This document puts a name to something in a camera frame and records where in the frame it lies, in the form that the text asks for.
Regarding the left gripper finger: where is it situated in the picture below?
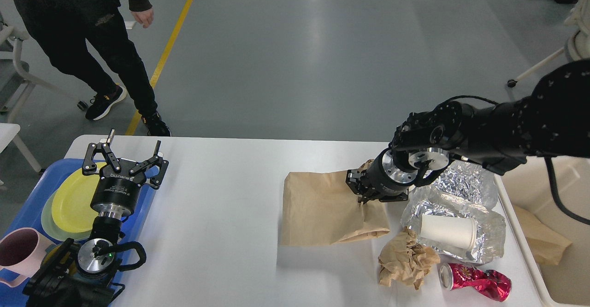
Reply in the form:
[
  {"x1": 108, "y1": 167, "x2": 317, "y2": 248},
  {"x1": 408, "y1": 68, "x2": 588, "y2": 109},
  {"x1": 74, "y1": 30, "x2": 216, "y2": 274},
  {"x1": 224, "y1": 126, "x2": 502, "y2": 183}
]
[
  {"x1": 82, "y1": 130, "x2": 121, "y2": 177},
  {"x1": 129, "y1": 141, "x2": 169, "y2": 191}
]

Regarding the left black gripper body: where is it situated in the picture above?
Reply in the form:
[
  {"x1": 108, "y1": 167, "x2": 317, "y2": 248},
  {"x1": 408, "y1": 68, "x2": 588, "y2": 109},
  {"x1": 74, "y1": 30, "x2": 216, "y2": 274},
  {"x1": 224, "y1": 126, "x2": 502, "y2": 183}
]
[{"x1": 90, "y1": 173, "x2": 146, "y2": 217}]

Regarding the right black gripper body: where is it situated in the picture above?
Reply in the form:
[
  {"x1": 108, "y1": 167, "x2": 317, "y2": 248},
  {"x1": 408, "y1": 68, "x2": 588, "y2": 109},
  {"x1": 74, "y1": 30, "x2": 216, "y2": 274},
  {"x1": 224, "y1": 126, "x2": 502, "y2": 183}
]
[{"x1": 366, "y1": 149, "x2": 418, "y2": 202}]

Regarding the brown paper bag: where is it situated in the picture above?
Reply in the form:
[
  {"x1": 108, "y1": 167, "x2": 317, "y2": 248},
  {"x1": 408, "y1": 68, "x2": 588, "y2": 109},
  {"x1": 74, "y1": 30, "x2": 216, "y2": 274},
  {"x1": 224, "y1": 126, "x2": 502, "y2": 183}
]
[{"x1": 280, "y1": 171, "x2": 390, "y2": 246}]

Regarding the yellow plate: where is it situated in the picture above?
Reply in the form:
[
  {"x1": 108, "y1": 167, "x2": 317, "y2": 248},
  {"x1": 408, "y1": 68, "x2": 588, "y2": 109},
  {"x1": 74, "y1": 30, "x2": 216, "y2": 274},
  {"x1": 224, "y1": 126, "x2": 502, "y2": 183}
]
[{"x1": 51, "y1": 169, "x2": 100, "y2": 233}]

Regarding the teal mug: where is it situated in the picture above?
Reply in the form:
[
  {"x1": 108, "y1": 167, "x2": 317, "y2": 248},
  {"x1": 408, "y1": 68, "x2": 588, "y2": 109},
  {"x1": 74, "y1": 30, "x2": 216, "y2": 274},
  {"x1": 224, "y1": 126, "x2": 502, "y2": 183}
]
[{"x1": 41, "y1": 242, "x2": 80, "y2": 275}]

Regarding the white paper cup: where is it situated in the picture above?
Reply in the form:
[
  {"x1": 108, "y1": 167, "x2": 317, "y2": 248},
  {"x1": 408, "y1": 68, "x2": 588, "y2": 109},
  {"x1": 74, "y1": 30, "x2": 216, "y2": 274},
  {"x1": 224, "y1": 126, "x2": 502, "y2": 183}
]
[{"x1": 419, "y1": 214, "x2": 478, "y2": 250}]

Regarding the pink mug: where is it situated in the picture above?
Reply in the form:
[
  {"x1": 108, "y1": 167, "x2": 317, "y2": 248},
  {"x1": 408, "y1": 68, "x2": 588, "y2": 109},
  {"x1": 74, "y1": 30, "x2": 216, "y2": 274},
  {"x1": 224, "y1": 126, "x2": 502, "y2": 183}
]
[{"x1": 0, "y1": 227, "x2": 56, "y2": 288}]

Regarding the crushed red can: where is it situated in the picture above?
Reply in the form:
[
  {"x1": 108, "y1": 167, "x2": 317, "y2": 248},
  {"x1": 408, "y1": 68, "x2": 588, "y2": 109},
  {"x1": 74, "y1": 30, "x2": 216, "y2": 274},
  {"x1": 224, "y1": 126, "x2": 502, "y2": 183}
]
[{"x1": 439, "y1": 263, "x2": 512, "y2": 301}]

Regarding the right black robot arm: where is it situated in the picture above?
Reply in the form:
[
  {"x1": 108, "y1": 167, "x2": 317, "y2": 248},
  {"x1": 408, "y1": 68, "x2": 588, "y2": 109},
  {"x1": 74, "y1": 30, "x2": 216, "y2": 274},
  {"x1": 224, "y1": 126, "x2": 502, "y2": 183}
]
[{"x1": 345, "y1": 59, "x2": 590, "y2": 224}]

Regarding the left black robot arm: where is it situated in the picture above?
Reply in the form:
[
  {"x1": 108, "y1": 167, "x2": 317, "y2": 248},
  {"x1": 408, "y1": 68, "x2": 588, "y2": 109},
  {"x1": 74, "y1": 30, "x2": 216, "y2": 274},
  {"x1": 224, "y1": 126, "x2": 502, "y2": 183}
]
[{"x1": 23, "y1": 129, "x2": 169, "y2": 307}]

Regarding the small crumpled brown paper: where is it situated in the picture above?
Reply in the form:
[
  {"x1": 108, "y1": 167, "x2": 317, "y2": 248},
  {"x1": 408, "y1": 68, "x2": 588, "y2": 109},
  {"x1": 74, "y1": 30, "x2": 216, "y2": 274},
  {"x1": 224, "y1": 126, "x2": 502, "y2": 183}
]
[{"x1": 358, "y1": 159, "x2": 374, "y2": 171}]

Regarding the light green plate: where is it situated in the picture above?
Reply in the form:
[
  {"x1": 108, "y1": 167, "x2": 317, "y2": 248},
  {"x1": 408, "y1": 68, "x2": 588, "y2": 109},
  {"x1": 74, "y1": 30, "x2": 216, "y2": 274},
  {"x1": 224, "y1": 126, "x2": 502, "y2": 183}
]
[{"x1": 41, "y1": 191, "x2": 91, "y2": 242}]

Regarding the large crumpled brown paper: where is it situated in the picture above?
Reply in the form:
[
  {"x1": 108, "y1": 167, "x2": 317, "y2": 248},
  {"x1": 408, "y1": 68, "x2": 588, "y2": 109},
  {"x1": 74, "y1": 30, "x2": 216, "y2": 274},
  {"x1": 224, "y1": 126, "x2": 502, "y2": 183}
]
[{"x1": 378, "y1": 226, "x2": 441, "y2": 290}]

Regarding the blue plastic tray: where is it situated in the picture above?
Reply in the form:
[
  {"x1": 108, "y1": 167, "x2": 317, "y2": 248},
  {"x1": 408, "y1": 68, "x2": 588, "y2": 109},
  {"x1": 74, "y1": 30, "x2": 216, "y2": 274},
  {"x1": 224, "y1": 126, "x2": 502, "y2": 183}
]
[{"x1": 0, "y1": 159, "x2": 156, "y2": 307}]

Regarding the white side table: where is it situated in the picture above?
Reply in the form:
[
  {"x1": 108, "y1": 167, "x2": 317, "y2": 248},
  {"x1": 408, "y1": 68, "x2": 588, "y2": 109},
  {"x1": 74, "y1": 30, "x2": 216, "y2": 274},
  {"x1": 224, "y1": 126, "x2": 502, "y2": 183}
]
[{"x1": 0, "y1": 123, "x2": 42, "y2": 173}]

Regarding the white office chair left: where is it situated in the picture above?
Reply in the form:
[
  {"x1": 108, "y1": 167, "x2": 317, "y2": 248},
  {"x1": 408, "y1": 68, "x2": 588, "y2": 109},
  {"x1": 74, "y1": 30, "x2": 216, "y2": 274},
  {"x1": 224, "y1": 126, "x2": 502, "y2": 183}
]
[{"x1": 0, "y1": 17, "x2": 88, "y2": 124}]

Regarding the beige plastic bin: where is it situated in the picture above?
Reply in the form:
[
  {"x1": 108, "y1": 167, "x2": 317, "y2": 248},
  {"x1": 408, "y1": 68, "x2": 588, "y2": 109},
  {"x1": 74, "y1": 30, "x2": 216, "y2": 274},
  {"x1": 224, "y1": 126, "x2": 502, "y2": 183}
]
[{"x1": 494, "y1": 155, "x2": 590, "y2": 307}]

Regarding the person in dark clothes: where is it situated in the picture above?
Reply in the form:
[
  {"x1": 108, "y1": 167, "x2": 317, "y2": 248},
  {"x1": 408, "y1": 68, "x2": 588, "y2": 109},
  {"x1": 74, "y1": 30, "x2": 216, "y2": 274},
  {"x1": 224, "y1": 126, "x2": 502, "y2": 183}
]
[{"x1": 13, "y1": 0, "x2": 171, "y2": 136}]

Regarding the brown paper in bin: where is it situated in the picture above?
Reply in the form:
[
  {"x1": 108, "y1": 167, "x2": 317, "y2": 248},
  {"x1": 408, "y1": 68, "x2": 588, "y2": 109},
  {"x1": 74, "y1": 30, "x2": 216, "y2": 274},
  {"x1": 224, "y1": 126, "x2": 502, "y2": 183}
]
[{"x1": 513, "y1": 206, "x2": 572, "y2": 266}]

